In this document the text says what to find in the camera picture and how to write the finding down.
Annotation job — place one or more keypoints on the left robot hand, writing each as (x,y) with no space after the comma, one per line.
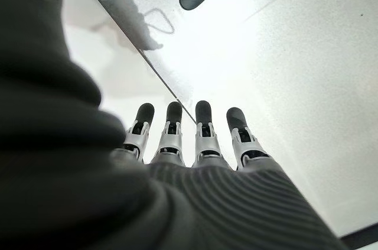
(147,202)

